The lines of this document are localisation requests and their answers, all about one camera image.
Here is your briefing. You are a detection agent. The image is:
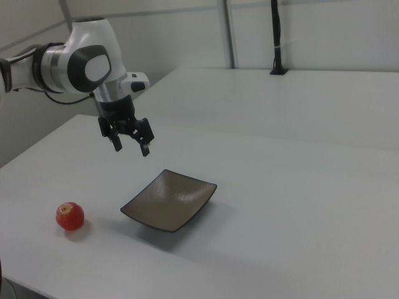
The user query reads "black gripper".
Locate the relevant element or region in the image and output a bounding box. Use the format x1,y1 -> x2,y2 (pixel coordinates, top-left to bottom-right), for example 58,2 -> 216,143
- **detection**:
95,95 -> 155,158

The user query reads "grey aluminium partition post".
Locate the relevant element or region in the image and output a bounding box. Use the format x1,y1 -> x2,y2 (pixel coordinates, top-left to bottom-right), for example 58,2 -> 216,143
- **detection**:
214,0 -> 236,70
59,0 -> 72,32

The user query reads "black pole stand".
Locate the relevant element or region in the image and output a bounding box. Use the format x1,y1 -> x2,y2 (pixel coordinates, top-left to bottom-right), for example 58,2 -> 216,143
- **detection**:
269,0 -> 289,77

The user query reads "red apple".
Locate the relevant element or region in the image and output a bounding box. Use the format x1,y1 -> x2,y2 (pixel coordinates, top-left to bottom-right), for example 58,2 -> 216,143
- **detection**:
55,201 -> 85,232

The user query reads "square brown ceramic plate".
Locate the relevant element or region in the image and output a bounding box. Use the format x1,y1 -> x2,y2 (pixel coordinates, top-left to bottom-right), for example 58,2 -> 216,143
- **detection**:
120,169 -> 218,234

